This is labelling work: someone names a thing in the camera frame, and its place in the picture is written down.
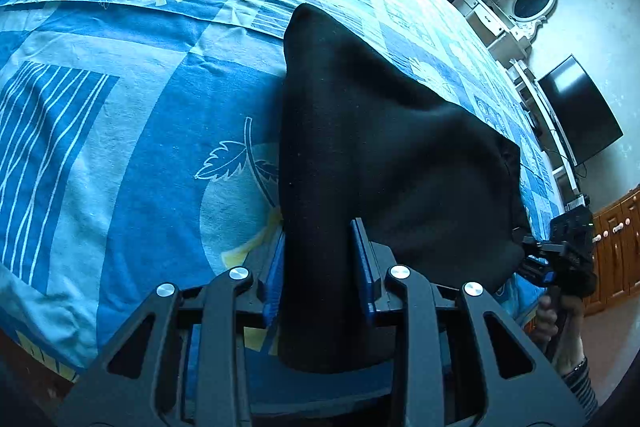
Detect black flat television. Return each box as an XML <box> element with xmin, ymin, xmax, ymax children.
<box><xmin>538</xmin><ymin>55</ymin><xmax>624</xmax><ymax>165</ymax></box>

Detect white long tv shelf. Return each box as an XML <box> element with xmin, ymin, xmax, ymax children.
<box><xmin>506</xmin><ymin>58</ymin><xmax>587</xmax><ymax>211</ymax></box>

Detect white vanity with oval mirror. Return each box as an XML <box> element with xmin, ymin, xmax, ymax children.
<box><xmin>454</xmin><ymin>0</ymin><xmax>558</xmax><ymax>69</ymax></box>

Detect brown wooden cabinet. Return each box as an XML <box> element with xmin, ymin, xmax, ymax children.
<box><xmin>585</xmin><ymin>186</ymin><xmax>640</xmax><ymax>317</ymax></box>

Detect striped sleeve forearm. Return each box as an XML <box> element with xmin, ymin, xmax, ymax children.
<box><xmin>562</xmin><ymin>358</ymin><xmax>599</xmax><ymax>421</ymax></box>

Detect blue patterned bed sheet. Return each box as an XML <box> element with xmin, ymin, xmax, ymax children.
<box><xmin>1</xmin><ymin>0</ymin><xmax>562</xmax><ymax>381</ymax></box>

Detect black pants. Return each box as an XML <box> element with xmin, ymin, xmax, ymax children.
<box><xmin>279</xmin><ymin>4</ymin><xmax>530</xmax><ymax>373</ymax></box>

